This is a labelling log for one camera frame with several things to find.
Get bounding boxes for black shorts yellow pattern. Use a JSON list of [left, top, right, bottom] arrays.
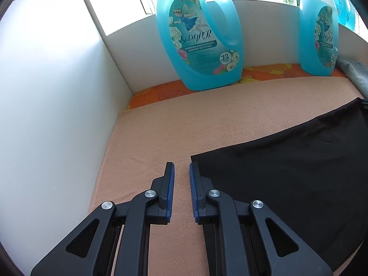
[[191, 98, 367, 270]]

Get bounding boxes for white side panel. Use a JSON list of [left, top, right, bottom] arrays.
[[1, 0, 132, 275]]

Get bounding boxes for folded blue grey jeans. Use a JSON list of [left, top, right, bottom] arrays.
[[336, 56, 368, 98]]

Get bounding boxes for left blue detergent jug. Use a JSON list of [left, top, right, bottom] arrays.
[[156, 0, 244, 91]]

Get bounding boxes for blue detergent jug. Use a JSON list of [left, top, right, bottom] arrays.
[[156, 0, 244, 91], [299, 0, 339, 76]]

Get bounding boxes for middle blue detergent jug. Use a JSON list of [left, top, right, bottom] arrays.
[[299, 0, 339, 76]]

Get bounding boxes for blue bottle on sill left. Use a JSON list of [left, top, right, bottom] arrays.
[[334, 0, 356, 31]]

